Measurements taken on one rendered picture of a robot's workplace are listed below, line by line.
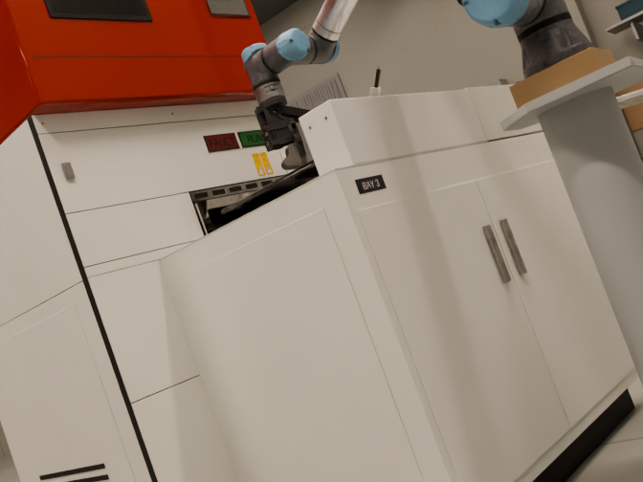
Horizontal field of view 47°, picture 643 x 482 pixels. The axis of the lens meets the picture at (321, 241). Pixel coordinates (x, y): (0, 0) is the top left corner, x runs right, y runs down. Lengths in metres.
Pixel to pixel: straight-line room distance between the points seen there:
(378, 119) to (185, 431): 0.85
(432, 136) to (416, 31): 9.06
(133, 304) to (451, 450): 0.81
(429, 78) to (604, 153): 9.08
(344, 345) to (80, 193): 0.74
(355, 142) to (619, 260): 0.59
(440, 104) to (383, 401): 0.73
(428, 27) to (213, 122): 8.67
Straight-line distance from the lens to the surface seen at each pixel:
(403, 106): 1.69
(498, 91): 2.10
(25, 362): 2.14
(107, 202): 1.86
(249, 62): 1.99
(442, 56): 10.58
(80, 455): 2.03
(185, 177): 2.02
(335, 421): 1.59
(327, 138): 1.51
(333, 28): 1.98
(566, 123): 1.63
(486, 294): 1.70
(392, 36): 10.94
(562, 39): 1.66
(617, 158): 1.62
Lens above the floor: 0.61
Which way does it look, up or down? 4 degrees up
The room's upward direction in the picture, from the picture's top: 20 degrees counter-clockwise
